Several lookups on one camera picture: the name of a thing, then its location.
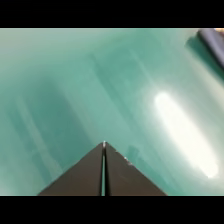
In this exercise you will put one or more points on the dark blue garment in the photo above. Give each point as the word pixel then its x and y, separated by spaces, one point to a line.
pixel 213 45

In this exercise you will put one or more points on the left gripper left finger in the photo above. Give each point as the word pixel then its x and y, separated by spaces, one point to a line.
pixel 83 176

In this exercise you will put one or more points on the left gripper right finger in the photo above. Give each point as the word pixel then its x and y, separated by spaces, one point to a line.
pixel 128 178

